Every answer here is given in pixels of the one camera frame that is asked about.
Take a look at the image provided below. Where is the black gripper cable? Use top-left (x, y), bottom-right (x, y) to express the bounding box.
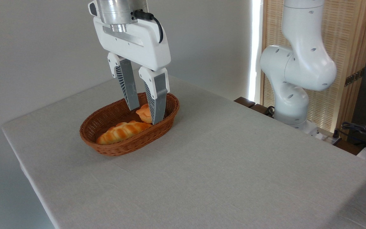
top-left (132, 10), bottom-right (164, 44)

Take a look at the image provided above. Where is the light grey tablecloth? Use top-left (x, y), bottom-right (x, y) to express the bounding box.
top-left (1, 75), bottom-right (366, 229)

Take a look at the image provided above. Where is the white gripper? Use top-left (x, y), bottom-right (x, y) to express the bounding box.
top-left (93, 17), bottom-right (172, 125)

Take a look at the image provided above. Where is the round orange bread bun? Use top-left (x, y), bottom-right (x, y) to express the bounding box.
top-left (136, 103), bottom-right (153, 124)

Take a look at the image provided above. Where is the black cable bundle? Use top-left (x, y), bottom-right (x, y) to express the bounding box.
top-left (333, 122), bottom-right (366, 150)

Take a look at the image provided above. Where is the long braided bread loaf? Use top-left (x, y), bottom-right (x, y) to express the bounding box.
top-left (96, 120), bottom-right (153, 145)

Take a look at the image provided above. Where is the dark metal screen hinge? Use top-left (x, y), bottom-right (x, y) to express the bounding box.
top-left (344, 68), bottom-right (365, 87)

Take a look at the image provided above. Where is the brown woven wicker basket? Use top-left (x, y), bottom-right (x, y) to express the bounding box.
top-left (79, 92), bottom-right (180, 156)

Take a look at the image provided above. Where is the dark brown wooden furniture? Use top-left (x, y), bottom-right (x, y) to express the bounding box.
top-left (234, 97), bottom-right (275, 119)

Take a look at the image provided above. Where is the light wooden folding screen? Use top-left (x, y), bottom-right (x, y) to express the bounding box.
top-left (261, 0), bottom-right (366, 134)

